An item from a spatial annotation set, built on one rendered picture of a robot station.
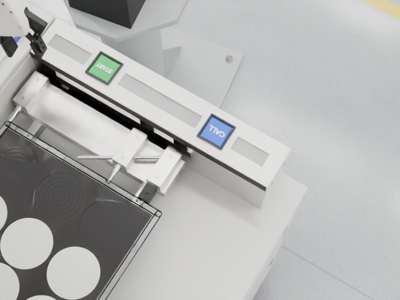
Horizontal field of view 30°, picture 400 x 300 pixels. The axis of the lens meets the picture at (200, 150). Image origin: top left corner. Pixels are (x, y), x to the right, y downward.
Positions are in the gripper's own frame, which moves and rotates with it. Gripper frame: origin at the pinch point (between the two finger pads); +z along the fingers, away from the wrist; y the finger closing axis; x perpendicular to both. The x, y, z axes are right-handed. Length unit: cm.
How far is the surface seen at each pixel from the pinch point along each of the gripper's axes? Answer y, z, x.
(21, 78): -7.1, 11.1, 1.6
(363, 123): 41, 109, 78
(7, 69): -6.7, 5.9, -0.7
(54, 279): 10.6, 26.9, -33.3
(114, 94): 13.9, 13.4, 1.2
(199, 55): -15, 86, 83
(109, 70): 11.8, 11.1, 5.5
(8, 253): 1.2, 23.2, -31.5
